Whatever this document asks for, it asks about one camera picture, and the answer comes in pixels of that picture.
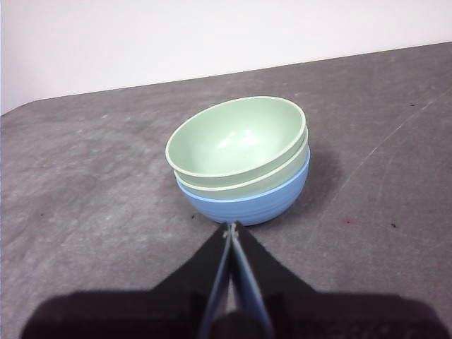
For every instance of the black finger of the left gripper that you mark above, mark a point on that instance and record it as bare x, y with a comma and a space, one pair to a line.
300, 310
169, 307

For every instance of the blue ribbed bowl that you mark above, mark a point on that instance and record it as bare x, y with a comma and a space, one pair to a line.
247, 210

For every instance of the green ribbed bowl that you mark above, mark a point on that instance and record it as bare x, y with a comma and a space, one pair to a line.
236, 141
282, 169

